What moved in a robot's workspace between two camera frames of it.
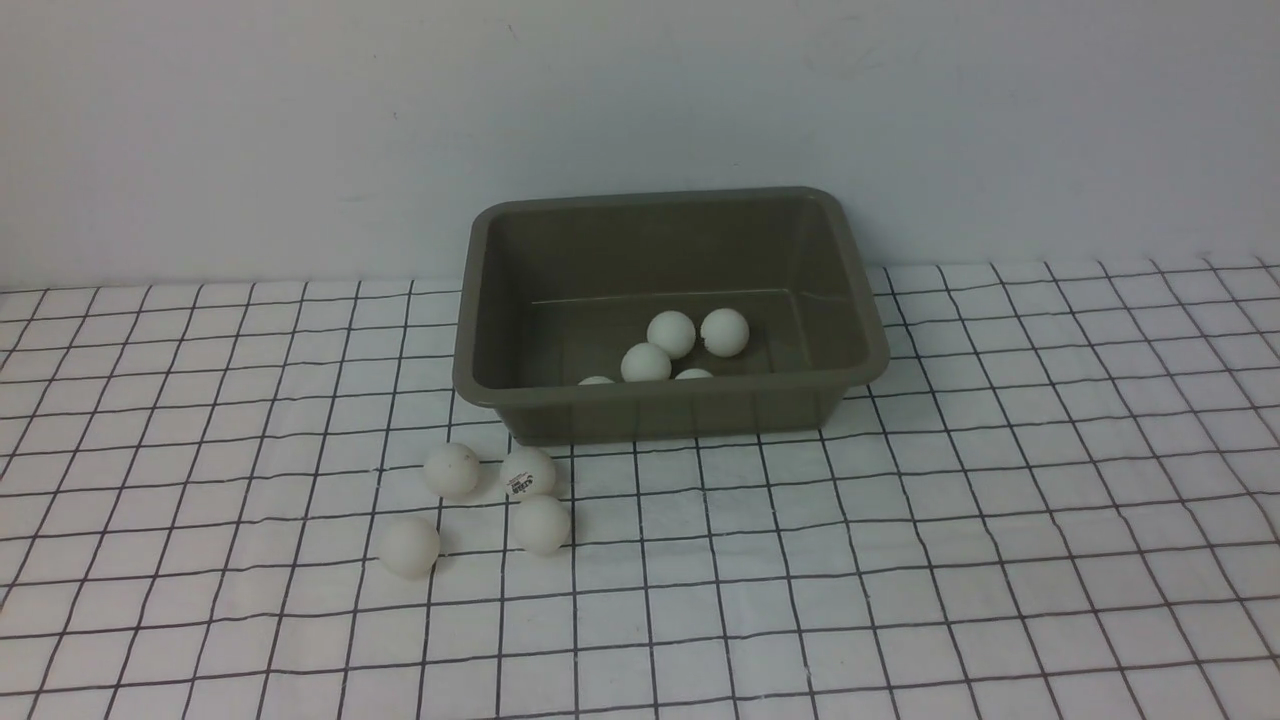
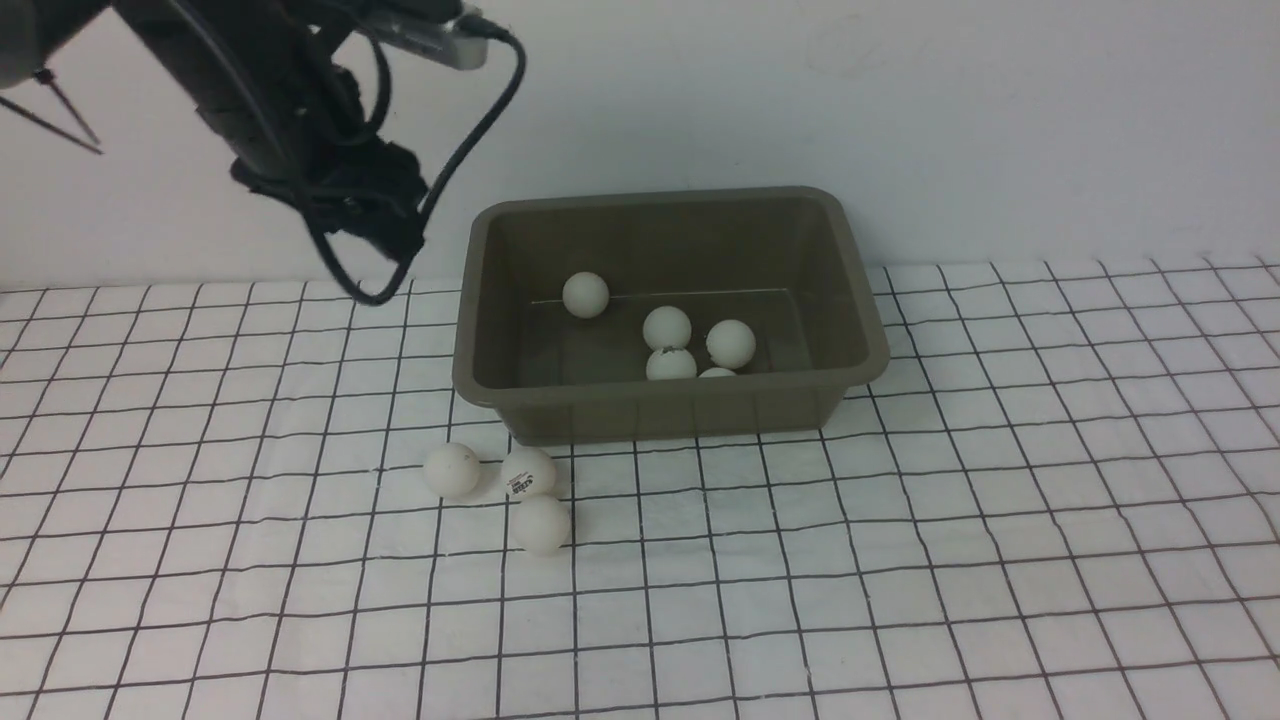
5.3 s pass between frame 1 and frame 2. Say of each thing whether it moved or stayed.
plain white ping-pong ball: stayed
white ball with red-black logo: moved
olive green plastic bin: stayed
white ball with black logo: stayed
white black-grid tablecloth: stayed
